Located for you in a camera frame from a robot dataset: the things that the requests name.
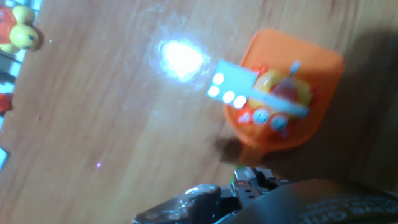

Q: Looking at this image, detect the orange green toy shovel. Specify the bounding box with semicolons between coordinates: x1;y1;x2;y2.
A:
223;28;345;171

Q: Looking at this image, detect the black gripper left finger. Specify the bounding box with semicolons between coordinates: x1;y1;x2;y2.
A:
229;167;265;208

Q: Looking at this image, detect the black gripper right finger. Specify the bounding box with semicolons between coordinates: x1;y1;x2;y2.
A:
263;167;290;190

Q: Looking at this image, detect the white dotted card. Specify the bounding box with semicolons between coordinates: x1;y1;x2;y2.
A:
205;58;310;118

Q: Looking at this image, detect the white paper sheet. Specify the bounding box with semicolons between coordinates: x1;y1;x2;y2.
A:
0;146;9;170

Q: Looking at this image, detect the yellow orange duck toy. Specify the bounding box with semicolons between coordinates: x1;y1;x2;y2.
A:
0;4;40;54

